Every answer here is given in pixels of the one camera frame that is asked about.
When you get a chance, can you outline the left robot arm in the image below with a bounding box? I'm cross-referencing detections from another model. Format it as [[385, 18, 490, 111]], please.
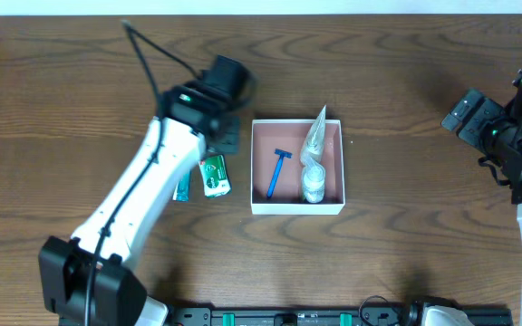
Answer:
[[38, 56, 254, 325]]

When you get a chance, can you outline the small toothpaste tube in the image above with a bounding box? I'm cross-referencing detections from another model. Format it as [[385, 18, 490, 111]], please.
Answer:
[[172, 171, 191, 202]]

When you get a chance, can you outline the white cardboard box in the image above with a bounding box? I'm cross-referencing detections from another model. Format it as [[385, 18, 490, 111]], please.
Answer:
[[250, 120, 345, 216]]

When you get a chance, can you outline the clear pump bottle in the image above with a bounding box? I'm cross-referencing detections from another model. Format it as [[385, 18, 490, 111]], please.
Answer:
[[301, 157, 326, 204]]

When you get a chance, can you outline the black mounting rail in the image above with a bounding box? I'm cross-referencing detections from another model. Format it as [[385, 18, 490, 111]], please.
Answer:
[[165, 306, 401, 326]]

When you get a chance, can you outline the white lotion tube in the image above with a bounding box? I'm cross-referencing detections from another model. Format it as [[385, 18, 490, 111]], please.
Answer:
[[300, 105, 327, 166]]

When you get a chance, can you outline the blue disposable razor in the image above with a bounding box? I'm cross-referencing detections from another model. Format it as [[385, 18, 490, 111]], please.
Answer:
[[266, 149, 292, 199]]

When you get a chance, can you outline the green soap packet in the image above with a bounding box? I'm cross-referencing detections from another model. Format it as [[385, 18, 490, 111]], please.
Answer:
[[198, 155, 232, 197]]

